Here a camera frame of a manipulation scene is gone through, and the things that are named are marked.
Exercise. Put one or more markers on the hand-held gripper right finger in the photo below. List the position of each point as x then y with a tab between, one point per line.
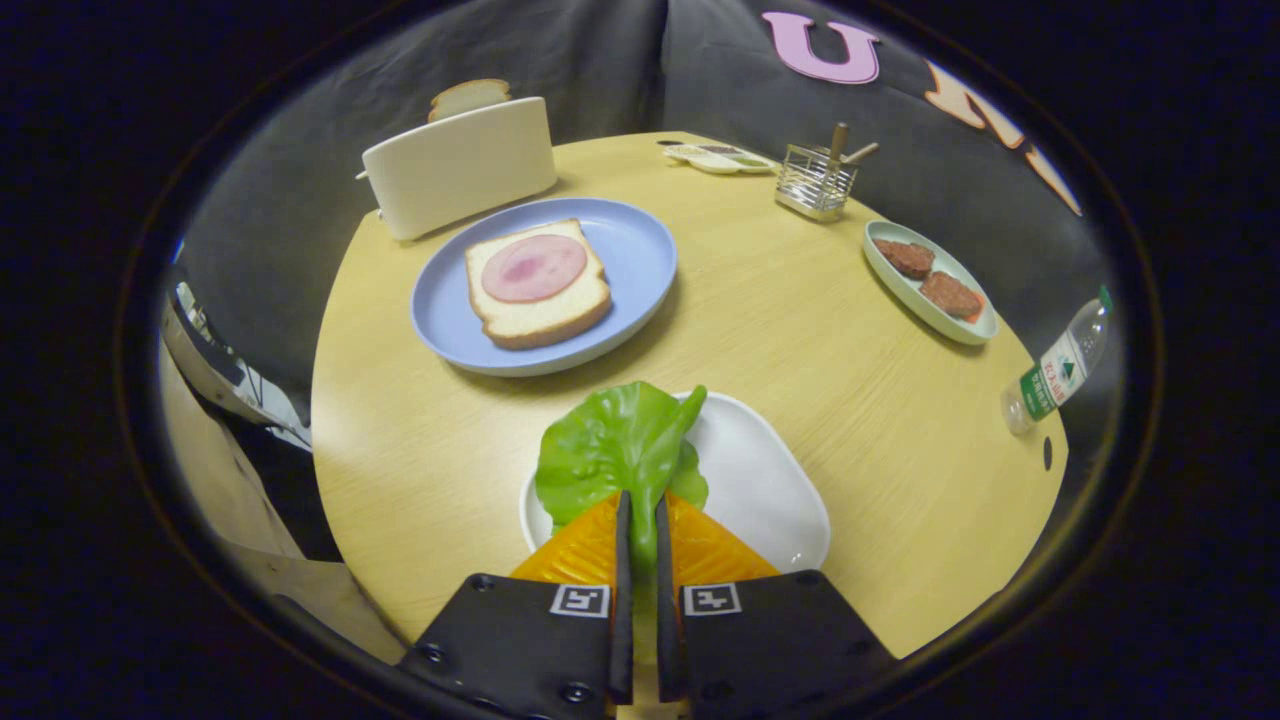
770	640

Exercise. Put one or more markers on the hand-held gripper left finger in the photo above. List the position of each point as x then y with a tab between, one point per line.
520	640

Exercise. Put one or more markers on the green lettuce leaf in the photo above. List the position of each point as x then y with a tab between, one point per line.
610	450

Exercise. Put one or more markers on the toasted bread slice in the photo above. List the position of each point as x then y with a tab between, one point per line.
468	97

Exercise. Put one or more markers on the white square plate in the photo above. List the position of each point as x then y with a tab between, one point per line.
760	490

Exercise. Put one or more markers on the white bread slice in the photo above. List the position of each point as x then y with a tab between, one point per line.
530	322

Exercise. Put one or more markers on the pale green oval plate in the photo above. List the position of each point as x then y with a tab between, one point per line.
925	312

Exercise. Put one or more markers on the pink ham slice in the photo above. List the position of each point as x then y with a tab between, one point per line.
535	268

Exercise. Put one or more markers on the brown meat patty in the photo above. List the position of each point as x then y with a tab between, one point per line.
905	258
952	295

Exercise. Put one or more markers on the clear water bottle green label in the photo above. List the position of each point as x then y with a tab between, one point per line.
1055	370

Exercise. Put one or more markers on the blue plate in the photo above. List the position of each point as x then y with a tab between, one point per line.
635	250

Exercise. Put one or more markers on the white toaster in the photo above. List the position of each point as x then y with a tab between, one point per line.
460	170

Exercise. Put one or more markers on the white divided dish with beans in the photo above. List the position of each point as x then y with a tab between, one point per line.
715	158

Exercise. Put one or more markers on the wooden utensil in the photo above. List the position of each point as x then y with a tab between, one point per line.
862	153
838	140

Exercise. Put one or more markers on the black backdrop cloth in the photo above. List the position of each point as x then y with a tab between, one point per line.
600	60

